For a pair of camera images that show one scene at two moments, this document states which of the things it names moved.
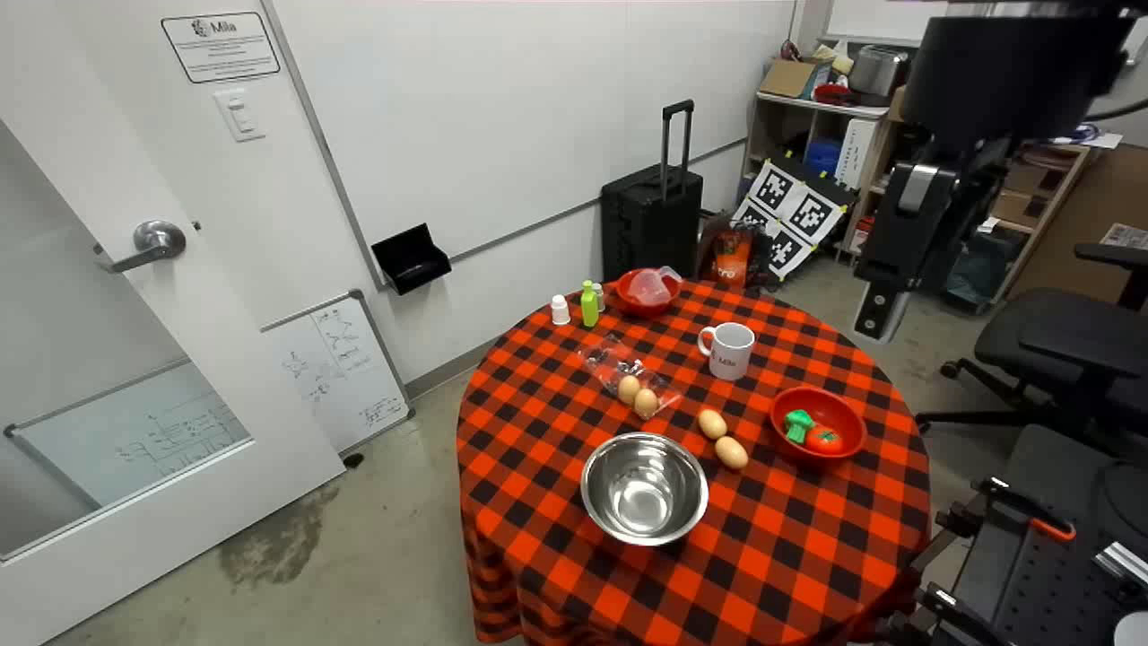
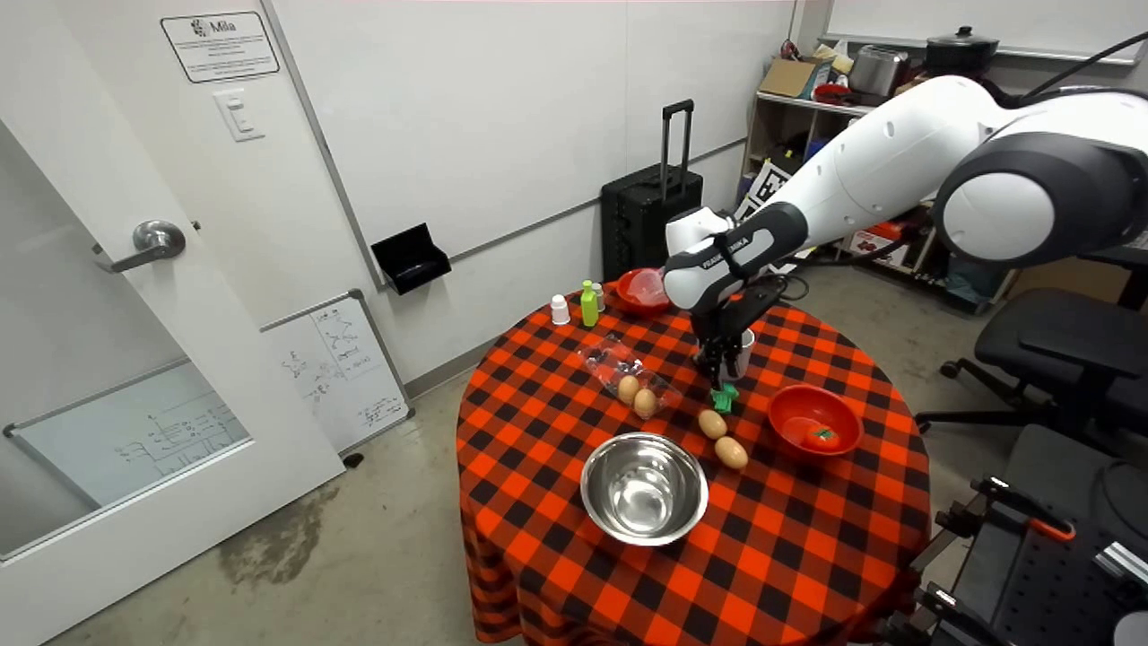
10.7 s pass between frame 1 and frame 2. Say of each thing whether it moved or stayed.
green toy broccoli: moved
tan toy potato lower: stayed
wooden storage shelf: stayed
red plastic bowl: stayed
